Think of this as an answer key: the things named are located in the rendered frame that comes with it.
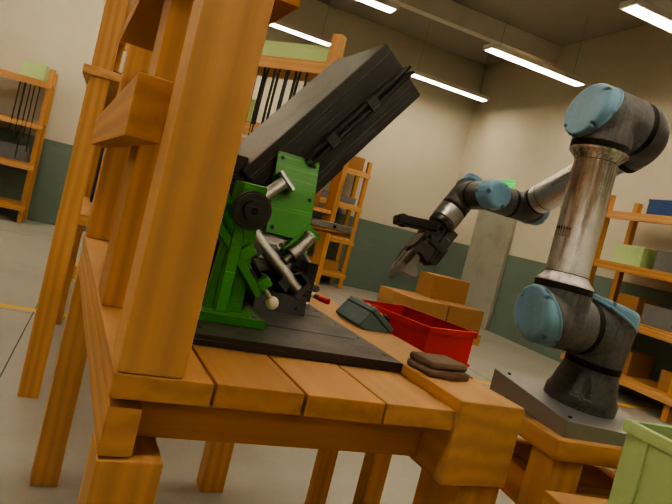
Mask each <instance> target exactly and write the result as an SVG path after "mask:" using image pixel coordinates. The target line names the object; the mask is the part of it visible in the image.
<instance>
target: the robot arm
mask: <svg viewBox="0 0 672 504"><path fill-rule="evenodd" d="M564 127H565V131H566V132H567V133H568V134H569V135H570V136H572V139H571V143H570V147H569V151H570V152H571V154H572V155H573V156H574V162H573V164H571V165H569V166H568V167H566V168H564V169H562V170H561V171H559V172H557V173H555V174H554V175H552V176H550V177H549V178H547V179H545V180H543V181H542V182H540V183H538V184H537V185H535V186H533V187H532V188H530V189H528V190H526V191H525V192H522V191H519V190H516V189H513V188H510V187H509V186H508V185H507V184H506V183H505V182H503V181H501V180H495V179H489V180H483V179H482V178H481V177H479V176H478V175H476V174H473V173H466V174H465V175H464V176H463V177H462V178H461V179H460V180H458V181H457V183H456V185H455V186H454V187H453V188H452V190H451V191H450V192H449V193H448V194H447V196H446V197H445V198H444V199H443V201H442V202H441V203H440V204H439V205H438V207H437V208H436V209H435V210H434V211H433V214H432V215H431V216H430V217H429V219H430V220H427V219H422V218H418V217H413V216H409V215H407V214H405V213H401V214H398V215H395V216H394V217H393V224H395V225H398V226H399V227H408V228H413V229H418V232H417V233H416V234H415V235H414V236H413V237H412V238H411V239H410V240H409V241H408V242H407V244H406V246H405V247H404V248H403V249H402V250H401V252H400V253H399V254H398V256H397V258H396V259H395V261H394V263H393V265H392V267H391V270H390V274H389V278H390V279H392V278H393V277H395V276H396V275H397V274H398V273H400V274H402V275H404V276H406V277H408V278H409V277H412V278H415V277H416V276H417V275H418V270H417V268H416V264H417V263H418V261H419V262H421V263H422V264H423V265H424V266H429V265H435V266H436V265H437V264H438V263H439V261H440V260H441V259H442V258H443V256H444V255H445V254H446V253H447V250H446V249H447V248H448V247H449V246H450V244H451V243H452V242H453V241H454V239H455V238H456V237H457V236H458V234H457V233H456V232H455V231H454V229H456V228H457V226H458V225H459V224H460V223H461V221H462V220H463V219H464V218H465V216H466V215H467V214H468V213H469V211H470V210H471V209H473V210H486V211H490V212H493V213H496V214H499V215H502V216H505V217H509V218H512V219H515V220H518V221H520V222H522V223H524V224H531V225H540V224H542V223H544V221H545V219H547V218H548V216H549V213H550V211H551V210H553V209H555V208H556V207H558V206H560V205H562V207H561V211H560V215H559V219H558V223H557V226H556V230H555V234H554V238H553V242H552V245H551V249H550V253H549V257H548V261H547V264H546V268H545V270H544V271H543V272H541V273H540V274H538V275H536V276H535V280H534V283H533V284H532V285H528V286H526V287H525V288H524V289H523V292H520V293H519V295H518V297H517V300H516V303H515V309H514V317H515V323H516V326H517V327H518V330H519V332H520V334H521V335H522V336H523V337H524V338H525V339H526V340H528V341H529V342H532V343H535V344H538V345H540V346H542V347H545V348H554V349H559V350H563V351H566V353H565V356H564V358H563V360H562V362H561V363H560V364H559V366H558V367H557V368H556V370H555V371H554V373H553V374H552V376H551V377H549V378H548V379H547V381H546V383H545V386H544V389H543V390H544V391H545V393H547V394H548V395H549V396H551V397H552V398H554V399H555V400H557V401H559V402H561V403H563V404H565V405H567V406H569V407H571V408H573V409H576V410H578V411H581V412H584V413H586V414H589V415H592V416H596V417H600V418H604V419H614V418H615V416H616V414H617V411H618V404H617V401H618V387H619V379H620V376H621V373H622V371H623V368H624V366H625V363H626V360H627V357H628V355H629V352H630V349H631V347H632V344H633V341H634V339H635V336H636V335H637V334H638V327H639V324H640V316H639V314H638V313H637V312H635V311H633V310H631V309H629V308H627V307H625V306H623V305H621V304H618V303H616V302H614V301H612V300H609V299H607V298H604V297H602V296H599V295H597V294H594V289H593V288H592V286H591V284H590V283H589V277H590V273H591V269H592V265H593V261H594V258H595V254H596V250H597V246H598V242H599V238H600V235H601V231H602V227H603V223H604V219H605V216H606V212H607V208H608V204H609V200H610V197H611V193H612V189H613V185H614V181H615V178H616V176H618V175H620V174H622V173H626V174H632V173H634V172H636V171H638V170H640V169H642V168H643V167H645V166H647V165H649V164H650V163H651V162H653V161H654V160H655V159H656V158H657V157H658V156H659V155H660V154H661V153H662V151H663V150H664V149H665V147H666V145H667V143H668V140H669V136H670V124H669V121H668V118H667V116H666V115H665V113H664V112H663V111H662V110H661V109H660V108H659V107H657V106H656V105H654V104H651V103H648V102H646V101H644V100H642V99H640V98H638V97H635V96H633V95H631V94H629V93H627V92H625V91H623V90H622V89H621V88H619V87H613V86H611V85H608V84H604V83H598V84H594V85H591V86H589V87H587V88H586V89H584V90H583V91H581V92H580V94H579V95H578V96H576V97H575V98H574V99H573V101H572V102H571V104H570V105H569V107H568V109H567V111H566V113H565V117H564ZM442 254H443V255H442ZM440 257H441V258H440ZM438 259H439V260H438ZM437 260H438V261H437Z"/></svg>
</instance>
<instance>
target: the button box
mask: <svg viewBox="0 0 672 504"><path fill-rule="evenodd" d="M336 312H337V313H338V315H340V316H341V317H343V318H345V319H346V320H348V321H350V322H351V323H353V324H355V325H356V326H358V327H360V328H361V329H363V330H369V331H375V332H381V333H386V334H390V333H391V332H393V330H394V329H393V327H392V326H391V325H390V323H389V322H388V321H387V319H386V318H384V317H383V315H382V314H381V313H380V312H379V311H378V309H377V308H376V307H374V306H371V305H369V304H368V303H365V302H363V301H362V300H359V299H358V298H356V297H353V296H350V297H349V298H348V299H347V300H346V301H345V302H344V303H343V304H342V305H341V306H340V307H339V308H338V309H337V310H336Z"/></svg>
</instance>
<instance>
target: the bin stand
mask: <svg viewBox="0 0 672 504"><path fill-rule="evenodd" d="M338 452H339V451H336V450H323V449H318V452H317V456H316V460H315V464H314V468H313V472H312V476H311V480H310V484H309V488H308V492H307V496H306V499H305V503H304V504H325V503H326V499H327V495H328V491H329V487H330V483H331V479H332V475H333V471H334V467H335V464H336V460H337V456H338ZM391 458H392V455H391V454H377V453H365V456H364V460H363V464H362V468H361V472H360V475H359V479H358V483H357V487H356V491H355V495H354V499H353V503H352V504H380V500H381V496H382V492H383V488H384V485H385V481H386V477H387V473H388V469H389V465H390V461H391ZM428 479H429V474H428V473H427V472H426V471H425V470H423V469H421V473H420V476H419V480H418V484H417V488H416V492H415V495H414V499H413V503H412V504H422V502H423V498H424V494H425V490H426V487H427V483H428Z"/></svg>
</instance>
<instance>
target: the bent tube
mask: <svg viewBox="0 0 672 504"><path fill-rule="evenodd" d="M275 176H276V178H277V180H276V181H274V182H273V183H271V184H270V185H268V186H267V189H268V190H267V194H266V197H267V198H268V199H269V200H270V199H271V198H273V197H274V196H276V195H277V194H279V193H280V192H282V191H283V190H285V192H286V193H287V194H288V193H289V192H291V191H293V190H295V188H294V186H293V185H292V183H291V182H290V180H289V179H288V177H287V176H286V174H285V172H284V171H283V170H282V171H280V172H279V173H277V174H275ZM256 244H258V246H259V247H260V248H261V249H262V251H263V253H262V254H261V255H262V256H263V257H264V258H265V260H266V261H267V262H268V263H269V265H270V266H271V267H272V269H273V270H274V271H275V272H276V274H277V275H278V276H279V277H280V278H282V277H284V278H285V280H286V281H287V282H288V283H289V285H290V286H291V287H290V288H289V290H290V291H291V292H292V294H294V293H296V292H297V291H298V290H300V289H301V288H302V285H301V284H300V282H299V281H298V280H297V279H296V277H295V276H294V275H293V274H292V272H291V271H290V270H289V268H288V267H287V266H286V265H285V263H284V262H283V261H282V260H281V258H280V257H279V256H278V254H277V253H276V252H275V251H274V249H273V248H272V247H271V246H270V244H269V243H268V242H267V241H266V239H265V238H264V237H263V235H262V234H261V232H260V229H258V230H257V231H256V237H255V242H254V245H256Z"/></svg>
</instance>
